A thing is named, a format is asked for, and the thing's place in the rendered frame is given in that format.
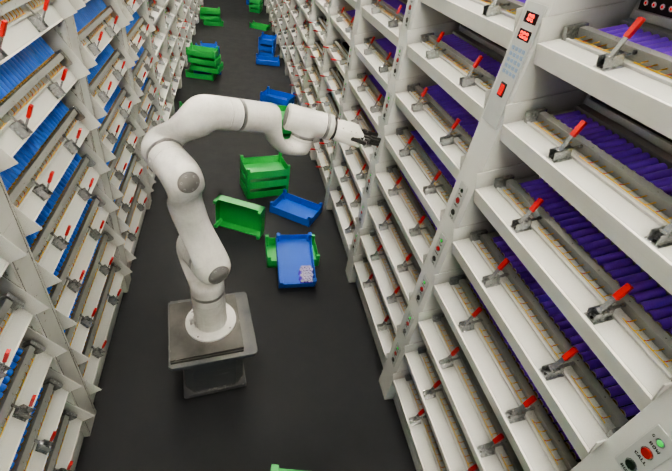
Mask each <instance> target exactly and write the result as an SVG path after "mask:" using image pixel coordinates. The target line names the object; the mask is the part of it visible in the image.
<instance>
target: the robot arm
mask: <svg viewBox="0 0 672 471"><path fill-rule="evenodd" d="M283 128H284V129H285V130H289V131H292V132H291V136H290V138H289V139H284V138H283V133H282V115H281V111H280V108H279V107H278V106H277V105H275V104H273V103H268V102H261V101H254V100H247V99H240V98H233V97H225V96H218V95H209V94H200V95H195V96H193V97H191V98H190V99H188V100H187V101H186V102H185V103H184V104H183V105H182V106H181V108H180V109H179V110H178V111H177V112H176V113H175V114H174V115H173V116H172V117H171V118H170V119H169V120H167V121H166V122H164V123H162V124H159V125H157V126H155V127H153V128H151V129H150V130H149V131H148V132H147V133H146V134H145V136H144V138H143V140H142V143H141V155H142V157H143V159H144V161H145V162H146V163H147V165H148V166H149V167H150V169H151V170H152V171H153V172H154V173H155V175H156V176H157V177H158V179H159V180H160V182H161V183H162V185H163V187H164V189H165V191H166V193H167V196H168V198H167V207H168V210H169V213H170V215H171V218H172V220H173V222H174V225H175V227H176V229H177V231H178V233H179V236H178V238H177V242H176V251H177V255H178V259H179V261H180V264H181V267H182V269H183V272H184V274H185V277H186V279H187V281H188V284H189V287H190V294H191V301H192V307H193V309H192V310H191V311H190V312H189V313H188V315H187V317H186V321H185V326H186V330H187V332H188V334H189V335H190V336H191V337H192V338H194V339H195V340H198V341H201V342H214V341H218V340H220V339H222V338H224V337H226V336H227V335H228V334H229V333H230V332H231V331H232V330H233V328H234V326H235V323H236V314H235V312H234V310H233V308H232V307H231V306H230V305H228V304H227V303H226V299H225V284H224V280H225V279H226V278H227V276H228V275H229V273H230V270H231V262H230V258H229V256H228V254H227V252H226V250H225V248H224V247H223V245H222V243H221V241H220V239H219V237H218V236H217V234H216V232H215V230H214V228H213V226H212V224H211V222H210V220H209V217H208V214H207V211H206V208H205V205H204V202H203V198H202V192H203V190H204V188H205V181H204V177H203V174H202V171H201V169H200V167H199V166H198V164H197V163H196V161H195V160H194V159H193V158H192V157H191V156H190V155H189V154H188V153H187V152H186V151H185V150H184V149H183V146H184V145H185V144H186V143H187V142H189V141H192V140H196V139H199V138H202V137H204V136H207V135H209V134H210V133H212V132H213V131H216V130H223V131H241V132H262V133H264V135H265V137H266V138H267V140H268V142H269V143H270V144H271V145H272V146H273V147H274V148H275V149H276V150H277V151H279V152H280V153H283V154H286V155H295V156H302V155H306V154H308V153H309V151H310V149H311V146H312V143H313V140H314V138H315V137H317V138H321V139H325V140H329V139H334V140H336V141H338V142H341V143H344V144H347V145H350V146H354V147H357V148H358V147H360V144H362V145H364V146H365V145H366V144H370V145H374V146H379V144H380V141H381V138H380V137H378V133H376V132H372V131H369V130H366V129H362V128H360V127H359V125H358V124H356V123H353V122H350V121H346V120H341V119H338V118H337V117H335V116H334V115H332V114H330V113H329V114H328V113H324V112H321V111H317V110H313V109H310V108H306V107H302V106H299V105H295V104H291V103H290V104H289V105H288V106H287V108H286V110H285V113H284V118H283ZM360 137H361V139H360ZM364 138H365V139H364ZM363 139H364V140H363Z"/></svg>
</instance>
